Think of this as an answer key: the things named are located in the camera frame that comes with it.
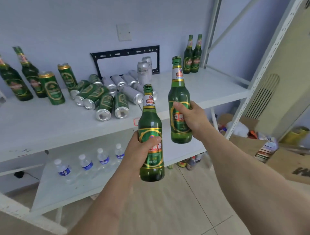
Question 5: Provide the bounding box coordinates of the person's right hand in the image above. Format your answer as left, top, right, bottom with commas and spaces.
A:
172, 100, 214, 141

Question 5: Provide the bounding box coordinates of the person's left hand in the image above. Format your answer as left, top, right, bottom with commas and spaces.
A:
116, 131, 162, 186

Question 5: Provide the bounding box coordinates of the pile of silver beer cans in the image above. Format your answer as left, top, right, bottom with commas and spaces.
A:
101, 69, 158, 105

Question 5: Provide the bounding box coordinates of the silver white-label beer can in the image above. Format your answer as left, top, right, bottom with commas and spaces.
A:
141, 56, 153, 82
137, 61, 150, 85

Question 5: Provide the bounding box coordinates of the white metal shelf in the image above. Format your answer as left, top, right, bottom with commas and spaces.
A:
0, 0, 306, 235

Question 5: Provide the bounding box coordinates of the cluster of green beer cans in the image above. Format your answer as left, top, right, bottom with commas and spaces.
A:
38, 63, 130, 121

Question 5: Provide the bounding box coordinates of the person's right forearm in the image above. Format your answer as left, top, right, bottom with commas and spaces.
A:
197, 125, 310, 235

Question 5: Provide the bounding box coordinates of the person's left forearm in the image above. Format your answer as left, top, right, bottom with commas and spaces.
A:
67, 169, 136, 235

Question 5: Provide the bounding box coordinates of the clear water bottle blue label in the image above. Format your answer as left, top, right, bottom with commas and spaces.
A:
97, 148, 111, 170
54, 158, 76, 184
78, 154, 95, 177
115, 143, 125, 163

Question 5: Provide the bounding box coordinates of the white plastic bag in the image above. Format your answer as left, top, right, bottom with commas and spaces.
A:
226, 121, 250, 138

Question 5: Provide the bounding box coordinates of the open brown cardboard box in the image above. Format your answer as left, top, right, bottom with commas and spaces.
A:
217, 113, 267, 155

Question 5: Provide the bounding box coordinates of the stack of colourful magazines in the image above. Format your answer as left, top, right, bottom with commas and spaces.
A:
254, 137, 279, 163

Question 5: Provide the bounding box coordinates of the cardboard box black print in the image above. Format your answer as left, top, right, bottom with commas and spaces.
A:
265, 143, 310, 186

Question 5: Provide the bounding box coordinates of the beige air conditioner unit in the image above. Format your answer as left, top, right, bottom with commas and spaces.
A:
242, 0, 310, 148

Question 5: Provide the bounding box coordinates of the black power plug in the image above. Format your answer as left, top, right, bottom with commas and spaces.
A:
14, 170, 39, 181

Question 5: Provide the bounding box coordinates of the black metal wall bracket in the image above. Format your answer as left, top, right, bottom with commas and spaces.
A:
90, 45, 160, 79

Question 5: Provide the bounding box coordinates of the white blank wall plate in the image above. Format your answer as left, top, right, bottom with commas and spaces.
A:
116, 23, 132, 42

